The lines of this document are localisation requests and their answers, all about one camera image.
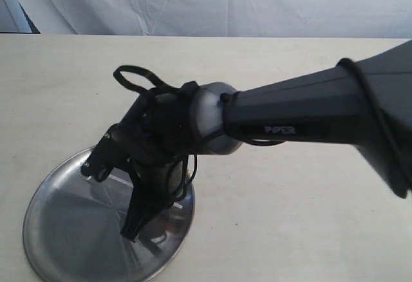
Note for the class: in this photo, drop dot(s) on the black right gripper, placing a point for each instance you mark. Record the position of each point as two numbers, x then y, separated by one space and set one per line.
151 144

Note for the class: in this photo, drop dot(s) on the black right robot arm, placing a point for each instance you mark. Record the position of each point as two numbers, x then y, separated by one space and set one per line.
365 104

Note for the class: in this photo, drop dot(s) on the round steel plate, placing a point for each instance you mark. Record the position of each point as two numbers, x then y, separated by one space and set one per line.
71 229

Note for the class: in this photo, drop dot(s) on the light blue backdrop cloth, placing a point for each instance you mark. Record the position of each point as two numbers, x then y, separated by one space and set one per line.
223 18

